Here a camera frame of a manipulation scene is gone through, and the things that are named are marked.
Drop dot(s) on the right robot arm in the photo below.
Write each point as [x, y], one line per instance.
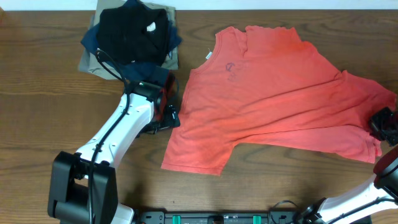
[376, 194]

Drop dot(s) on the khaki folded garment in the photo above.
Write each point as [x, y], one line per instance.
[93, 67]

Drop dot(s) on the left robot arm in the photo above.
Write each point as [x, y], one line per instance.
[83, 187]

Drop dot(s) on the navy folded garment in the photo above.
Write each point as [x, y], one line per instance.
[136, 70]

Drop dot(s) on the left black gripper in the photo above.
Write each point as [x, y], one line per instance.
[173, 119]

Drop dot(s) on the red t-shirt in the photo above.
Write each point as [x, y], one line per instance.
[267, 86]

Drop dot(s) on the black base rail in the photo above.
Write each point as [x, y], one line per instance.
[159, 217]

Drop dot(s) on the black folded garment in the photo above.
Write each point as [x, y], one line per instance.
[134, 34]

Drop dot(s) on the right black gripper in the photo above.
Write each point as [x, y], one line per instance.
[378, 121]

